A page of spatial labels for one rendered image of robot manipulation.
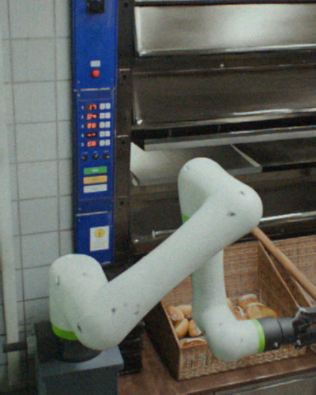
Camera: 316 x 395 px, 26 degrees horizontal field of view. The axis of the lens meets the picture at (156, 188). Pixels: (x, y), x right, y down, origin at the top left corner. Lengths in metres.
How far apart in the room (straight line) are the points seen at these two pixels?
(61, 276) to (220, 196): 0.42
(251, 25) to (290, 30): 0.17
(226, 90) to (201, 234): 1.23
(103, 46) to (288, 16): 0.75
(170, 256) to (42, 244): 1.24
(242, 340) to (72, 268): 0.51
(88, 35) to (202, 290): 1.02
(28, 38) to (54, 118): 0.31
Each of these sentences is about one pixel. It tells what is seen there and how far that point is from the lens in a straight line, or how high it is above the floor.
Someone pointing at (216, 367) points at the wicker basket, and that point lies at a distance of 2.68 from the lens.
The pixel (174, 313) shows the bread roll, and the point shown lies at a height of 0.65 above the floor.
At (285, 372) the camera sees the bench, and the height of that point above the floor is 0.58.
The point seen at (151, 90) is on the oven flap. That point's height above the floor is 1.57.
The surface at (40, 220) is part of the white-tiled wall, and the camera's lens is 2.65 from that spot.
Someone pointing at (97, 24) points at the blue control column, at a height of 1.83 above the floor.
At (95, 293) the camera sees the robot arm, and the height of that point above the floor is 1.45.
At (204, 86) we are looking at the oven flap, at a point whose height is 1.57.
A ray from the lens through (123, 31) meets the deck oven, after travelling 2.47.
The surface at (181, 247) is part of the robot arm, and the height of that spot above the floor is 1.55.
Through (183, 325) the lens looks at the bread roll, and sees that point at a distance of 2.80.
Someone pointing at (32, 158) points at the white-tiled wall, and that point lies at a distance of 2.53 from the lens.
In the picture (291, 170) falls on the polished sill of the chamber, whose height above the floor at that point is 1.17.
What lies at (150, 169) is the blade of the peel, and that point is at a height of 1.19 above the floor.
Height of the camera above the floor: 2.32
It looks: 25 degrees down
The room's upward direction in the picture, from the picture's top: 3 degrees clockwise
